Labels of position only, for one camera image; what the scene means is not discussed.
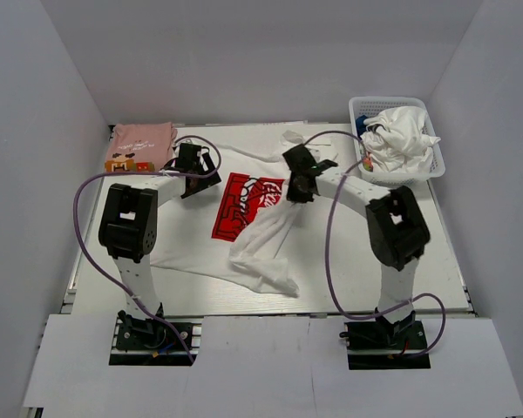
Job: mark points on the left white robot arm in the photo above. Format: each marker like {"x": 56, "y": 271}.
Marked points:
{"x": 129, "y": 225}

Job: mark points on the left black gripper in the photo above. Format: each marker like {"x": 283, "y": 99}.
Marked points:
{"x": 206, "y": 181}

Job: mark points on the folded pink t-shirt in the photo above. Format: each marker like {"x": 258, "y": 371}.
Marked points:
{"x": 140, "y": 147}

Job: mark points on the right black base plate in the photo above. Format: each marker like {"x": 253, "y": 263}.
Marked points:
{"x": 368, "y": 348}

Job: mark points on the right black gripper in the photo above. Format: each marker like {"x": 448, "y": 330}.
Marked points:
{"x": 294, "y": 196}

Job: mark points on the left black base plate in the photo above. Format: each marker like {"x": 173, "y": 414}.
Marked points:
{"x": 148, "y": 343}

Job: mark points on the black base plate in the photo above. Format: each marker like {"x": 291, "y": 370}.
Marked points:
{"x": 148, "y": 343}
{"x": 368, "y": 348}

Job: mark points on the white red print t-shirt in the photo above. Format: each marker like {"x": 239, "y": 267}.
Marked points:
{"x": 233, "y": 231}

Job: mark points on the blue t-shirt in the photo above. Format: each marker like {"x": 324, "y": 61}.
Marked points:
{"x": 361, "y": 127}

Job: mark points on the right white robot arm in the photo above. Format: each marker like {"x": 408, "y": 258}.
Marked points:
{"x": 397, "y": 231}

